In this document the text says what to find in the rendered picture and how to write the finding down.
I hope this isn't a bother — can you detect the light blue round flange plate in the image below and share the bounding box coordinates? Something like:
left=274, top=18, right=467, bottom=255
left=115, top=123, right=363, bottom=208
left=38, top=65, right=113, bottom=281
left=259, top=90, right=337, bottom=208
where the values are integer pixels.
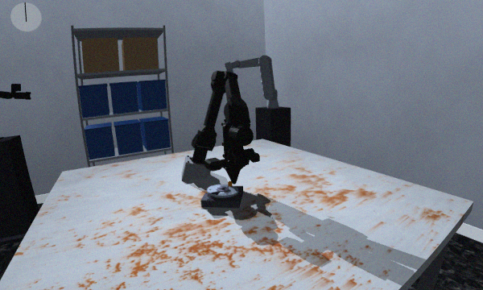
left=207, top=181, right=238, bottom=198

